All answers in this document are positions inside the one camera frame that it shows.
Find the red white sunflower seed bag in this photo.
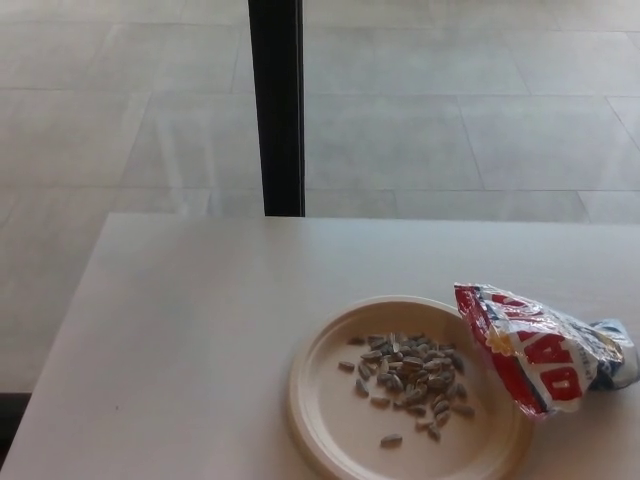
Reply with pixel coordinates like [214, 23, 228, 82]
[453, 281, 640, 419]

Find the sunflower seeds pile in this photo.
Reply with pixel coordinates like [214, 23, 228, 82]
[336, 331, 477, 449]

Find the black vertical window post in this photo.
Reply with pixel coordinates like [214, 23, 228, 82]
[247, 0, 307, 219]

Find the cream round paper plate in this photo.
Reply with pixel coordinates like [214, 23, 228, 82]
[286, 294, 536, 480]

